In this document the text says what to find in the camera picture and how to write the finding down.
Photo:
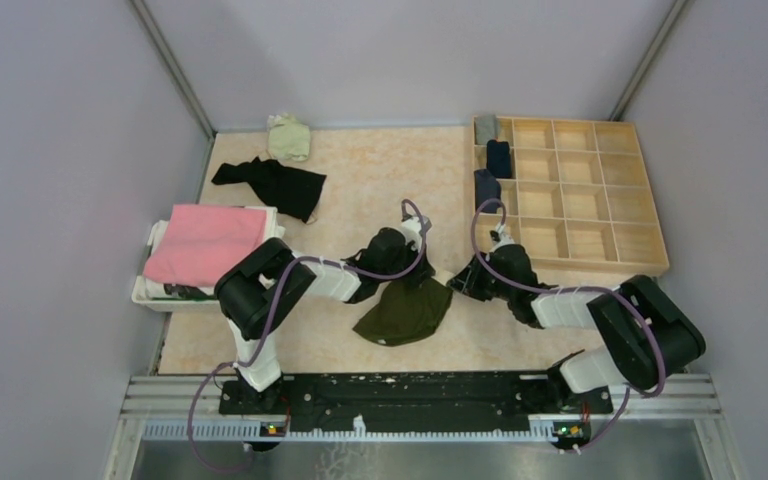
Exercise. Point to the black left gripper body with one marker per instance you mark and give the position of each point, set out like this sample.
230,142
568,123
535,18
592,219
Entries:
404,261

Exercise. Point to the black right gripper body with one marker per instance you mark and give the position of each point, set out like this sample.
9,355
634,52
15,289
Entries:
481,285

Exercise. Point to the dark green underwear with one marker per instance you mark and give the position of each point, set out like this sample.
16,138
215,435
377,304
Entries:
405,314

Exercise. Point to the navy underwear cream waistband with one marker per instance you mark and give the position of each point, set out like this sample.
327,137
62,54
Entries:
487,191

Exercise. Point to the navy orange underwear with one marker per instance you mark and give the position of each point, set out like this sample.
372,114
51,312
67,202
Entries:
498,159

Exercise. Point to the grey underwear white waistband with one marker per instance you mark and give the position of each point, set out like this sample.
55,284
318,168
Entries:
486,128

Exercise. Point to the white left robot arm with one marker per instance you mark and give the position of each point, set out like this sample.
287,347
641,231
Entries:
257,294

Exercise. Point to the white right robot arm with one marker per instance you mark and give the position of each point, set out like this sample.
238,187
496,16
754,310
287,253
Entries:
646,336

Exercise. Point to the black underwear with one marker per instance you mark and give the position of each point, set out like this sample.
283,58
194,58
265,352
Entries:
291,191

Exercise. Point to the light green underwear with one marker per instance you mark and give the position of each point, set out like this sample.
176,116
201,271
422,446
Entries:
288,139

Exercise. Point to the wooden compartment tray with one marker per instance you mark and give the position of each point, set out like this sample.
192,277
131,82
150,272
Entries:
580,198

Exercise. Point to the pink folded cloth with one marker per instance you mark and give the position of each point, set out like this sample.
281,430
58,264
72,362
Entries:
202,243

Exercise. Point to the white perforated plastic basket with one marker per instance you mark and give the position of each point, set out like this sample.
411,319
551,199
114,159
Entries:
169,297

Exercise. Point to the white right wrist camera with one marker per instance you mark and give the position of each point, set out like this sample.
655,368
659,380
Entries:
500,237

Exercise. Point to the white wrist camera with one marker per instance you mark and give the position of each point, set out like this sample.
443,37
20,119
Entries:
500,237
414,229

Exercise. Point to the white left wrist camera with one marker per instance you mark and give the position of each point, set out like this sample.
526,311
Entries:
414,229

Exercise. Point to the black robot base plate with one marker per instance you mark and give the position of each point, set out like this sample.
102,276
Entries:
411,402

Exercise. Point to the aluminium frame rail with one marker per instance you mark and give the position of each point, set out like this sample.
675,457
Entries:
185,407

